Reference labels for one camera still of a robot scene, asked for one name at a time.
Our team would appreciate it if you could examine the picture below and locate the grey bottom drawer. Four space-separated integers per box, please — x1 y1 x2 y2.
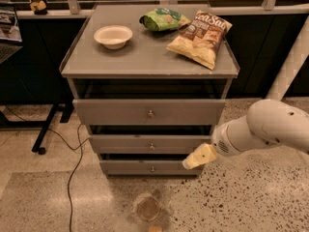
99 160 203 176

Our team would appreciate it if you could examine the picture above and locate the grey drawer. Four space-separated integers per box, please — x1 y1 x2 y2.
90 134 211 154
73 99 225 126
99 160 203 176

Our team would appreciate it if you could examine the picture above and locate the grey drawer cabinet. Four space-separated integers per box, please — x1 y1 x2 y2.
62 5 239 162

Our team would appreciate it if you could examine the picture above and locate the grey middle drawer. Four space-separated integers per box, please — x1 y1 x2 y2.
90 134 211 154

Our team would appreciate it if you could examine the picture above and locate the grey top drawer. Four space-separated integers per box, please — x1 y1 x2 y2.
73 99 225 126

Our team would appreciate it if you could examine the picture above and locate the round floor cover plate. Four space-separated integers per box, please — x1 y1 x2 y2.
134 193 161 222

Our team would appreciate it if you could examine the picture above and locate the yellow brown chip bag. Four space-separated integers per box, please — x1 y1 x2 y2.
166 11 232 70

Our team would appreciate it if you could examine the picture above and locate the green snack bag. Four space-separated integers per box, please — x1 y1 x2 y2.
139 8 190 32

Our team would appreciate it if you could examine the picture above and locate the white paper bowl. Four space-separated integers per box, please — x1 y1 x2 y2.
94 25 133 50

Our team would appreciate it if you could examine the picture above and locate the small yellow black object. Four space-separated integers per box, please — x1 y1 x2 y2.
30 0 47 15

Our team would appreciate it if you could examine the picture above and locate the laptop on desk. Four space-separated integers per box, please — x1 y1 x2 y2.
0 3 23 64

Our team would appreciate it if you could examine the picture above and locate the black desk leg frame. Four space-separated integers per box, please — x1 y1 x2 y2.
0 103 73 155

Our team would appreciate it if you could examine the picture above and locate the black floor cable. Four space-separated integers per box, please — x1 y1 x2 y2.
0 106 90 232

